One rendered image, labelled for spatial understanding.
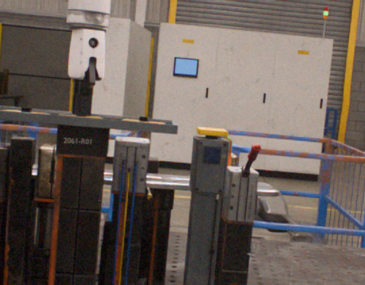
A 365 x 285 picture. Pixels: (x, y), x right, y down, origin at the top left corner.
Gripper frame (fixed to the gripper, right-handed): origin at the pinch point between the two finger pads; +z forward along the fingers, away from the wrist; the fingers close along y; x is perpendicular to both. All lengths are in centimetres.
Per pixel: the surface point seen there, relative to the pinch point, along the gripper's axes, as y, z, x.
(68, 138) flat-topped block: -3.5, 6.5, 3.2
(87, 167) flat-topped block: -4.6, 12.0, -0.8
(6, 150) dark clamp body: 13.8, 11.5, 11.5
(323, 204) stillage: 236, 69, -247
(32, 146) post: 12.3, 10.2, 6.3
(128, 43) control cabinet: 759, -50, -291
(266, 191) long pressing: 6, 18, -50
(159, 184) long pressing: 15.6, 18.8, -25.4
